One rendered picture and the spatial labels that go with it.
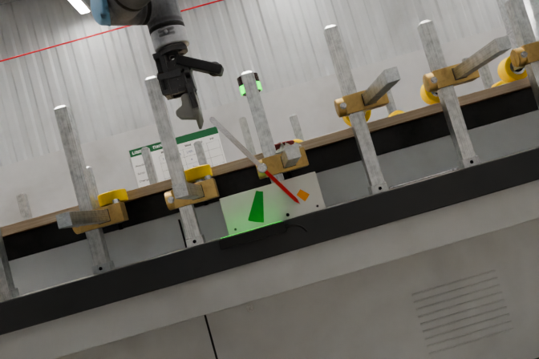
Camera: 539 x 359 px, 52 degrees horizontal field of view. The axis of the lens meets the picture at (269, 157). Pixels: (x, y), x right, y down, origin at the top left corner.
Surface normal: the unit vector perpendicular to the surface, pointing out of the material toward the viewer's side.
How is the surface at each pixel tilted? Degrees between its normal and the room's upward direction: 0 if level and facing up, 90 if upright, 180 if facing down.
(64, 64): 90
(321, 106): 90
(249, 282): 90
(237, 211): 90
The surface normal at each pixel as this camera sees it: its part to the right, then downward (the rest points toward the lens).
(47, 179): 0.02, -0.08
